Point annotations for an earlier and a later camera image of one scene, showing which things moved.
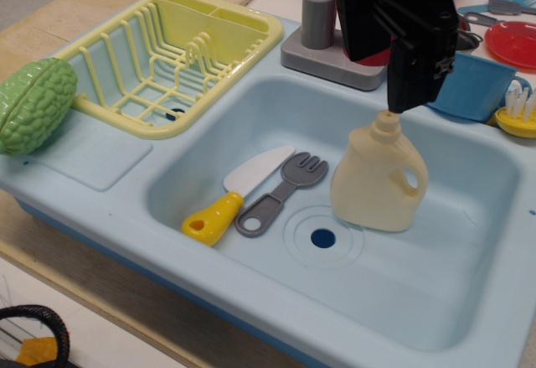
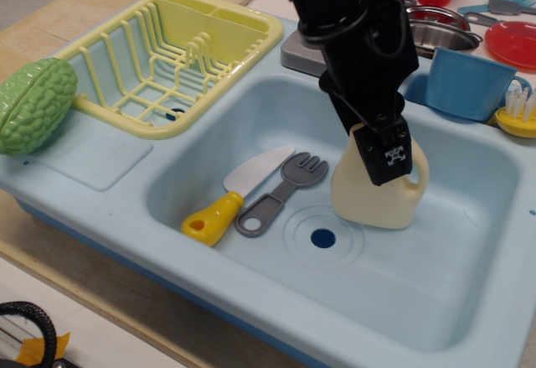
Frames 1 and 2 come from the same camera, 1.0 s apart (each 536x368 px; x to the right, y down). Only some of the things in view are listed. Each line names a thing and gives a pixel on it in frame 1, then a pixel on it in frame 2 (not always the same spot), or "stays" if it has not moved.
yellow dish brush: x=518 y=116 stays
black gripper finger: x=414 y=75 to x=387 y=148
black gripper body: x=418 y=2 to x=361 y=23
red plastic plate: x=512 y=43 stays
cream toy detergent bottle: x=368 y=188 stays
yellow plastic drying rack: x=162 y=67 stays
